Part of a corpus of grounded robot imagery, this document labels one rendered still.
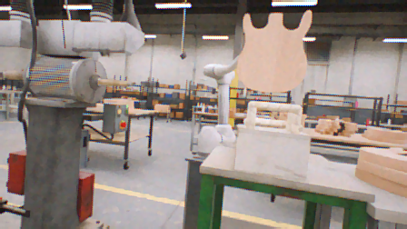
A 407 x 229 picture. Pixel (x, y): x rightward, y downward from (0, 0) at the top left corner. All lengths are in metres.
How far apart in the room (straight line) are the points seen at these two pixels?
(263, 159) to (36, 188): 1.27
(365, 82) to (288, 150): 12.47
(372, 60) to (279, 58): 12.40
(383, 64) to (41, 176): 13.53
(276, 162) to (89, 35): 1.03
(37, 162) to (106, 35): 0.83
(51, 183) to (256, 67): 1.30
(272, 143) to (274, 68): 0.45
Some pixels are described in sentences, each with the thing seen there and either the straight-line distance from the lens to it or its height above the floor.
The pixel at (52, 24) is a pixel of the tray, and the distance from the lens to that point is 1.52.
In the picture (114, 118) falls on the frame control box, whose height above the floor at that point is 1.02.
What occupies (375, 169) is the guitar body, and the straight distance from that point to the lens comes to 1.18.
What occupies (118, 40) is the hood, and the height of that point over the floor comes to 1.44.
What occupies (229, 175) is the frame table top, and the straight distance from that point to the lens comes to 0.88.
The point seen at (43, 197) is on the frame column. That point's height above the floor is 0.57.
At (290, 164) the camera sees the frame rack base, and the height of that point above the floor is 0.99.
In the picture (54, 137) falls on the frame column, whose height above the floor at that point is 0.92.
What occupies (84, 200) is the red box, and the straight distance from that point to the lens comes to 1.71.
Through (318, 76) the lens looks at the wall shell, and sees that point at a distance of 12.59.
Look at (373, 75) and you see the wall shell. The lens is 13.45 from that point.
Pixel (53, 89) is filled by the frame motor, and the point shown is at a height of 1.18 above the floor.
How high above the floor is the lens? 1.20
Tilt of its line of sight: 3 degrees down
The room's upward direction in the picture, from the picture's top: 5 degrees clockwise
